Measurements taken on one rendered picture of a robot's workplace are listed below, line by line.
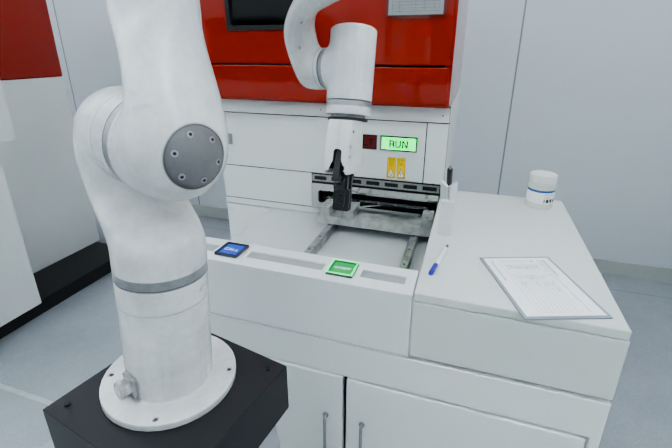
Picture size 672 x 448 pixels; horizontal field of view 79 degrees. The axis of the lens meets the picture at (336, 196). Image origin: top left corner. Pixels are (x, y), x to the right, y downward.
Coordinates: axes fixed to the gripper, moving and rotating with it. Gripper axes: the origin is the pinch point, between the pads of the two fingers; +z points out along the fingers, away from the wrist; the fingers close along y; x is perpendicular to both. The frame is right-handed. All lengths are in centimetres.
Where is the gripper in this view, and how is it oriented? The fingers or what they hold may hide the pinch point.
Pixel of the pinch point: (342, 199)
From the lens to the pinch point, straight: 77.6
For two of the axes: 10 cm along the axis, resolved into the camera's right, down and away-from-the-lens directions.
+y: -3.1, 1.2, -9.4
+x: 9.5, 1.1, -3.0
